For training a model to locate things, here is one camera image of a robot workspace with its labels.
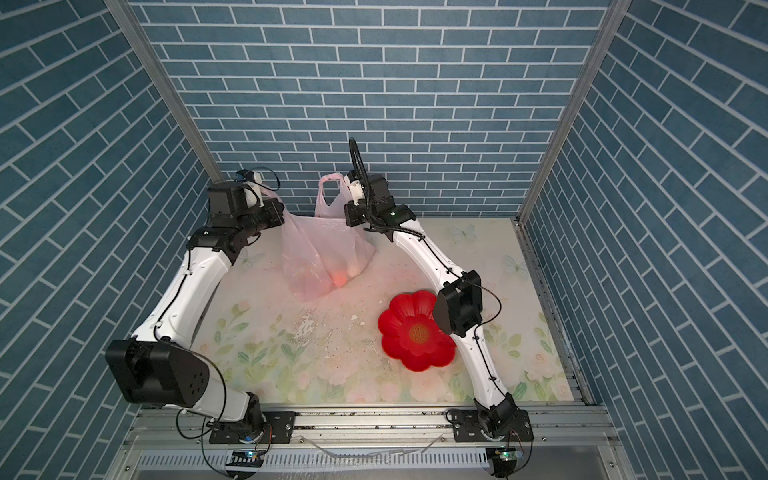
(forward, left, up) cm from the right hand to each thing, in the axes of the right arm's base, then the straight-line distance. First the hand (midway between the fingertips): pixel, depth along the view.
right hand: (341, 204), depth 88 cm
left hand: (-7, +13, +6) cm, 16 cm away
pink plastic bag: (-12, +4, -8) cm, 15 cm away
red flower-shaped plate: (-26, -23, -28) cm, 45 cm away
